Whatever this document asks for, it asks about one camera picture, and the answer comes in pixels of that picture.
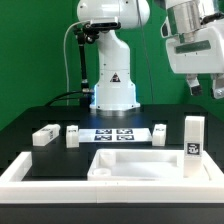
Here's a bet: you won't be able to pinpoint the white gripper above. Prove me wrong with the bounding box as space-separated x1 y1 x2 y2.
166 24 224 99

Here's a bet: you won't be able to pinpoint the white desk top panel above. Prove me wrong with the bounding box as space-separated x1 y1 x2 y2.
87 149 210 181

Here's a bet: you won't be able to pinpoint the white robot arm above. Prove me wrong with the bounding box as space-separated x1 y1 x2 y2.
77 0 224 113

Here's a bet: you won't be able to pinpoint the white marker tag sheet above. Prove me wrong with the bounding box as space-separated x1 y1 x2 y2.
79 128 152 143

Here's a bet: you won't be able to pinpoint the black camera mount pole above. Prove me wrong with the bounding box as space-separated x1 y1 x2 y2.
79 42 89 95

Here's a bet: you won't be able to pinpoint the black camera on mount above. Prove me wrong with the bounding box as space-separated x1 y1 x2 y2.
73 22 121 45

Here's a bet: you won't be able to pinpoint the white camera cable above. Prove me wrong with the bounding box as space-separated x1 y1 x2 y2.
63 20 90 107

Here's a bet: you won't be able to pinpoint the black cables at base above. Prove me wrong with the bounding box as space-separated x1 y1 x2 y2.
44 89 84 108

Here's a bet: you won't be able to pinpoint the white U-shaped frame fixture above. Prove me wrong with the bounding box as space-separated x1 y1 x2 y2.
0 152 224 204

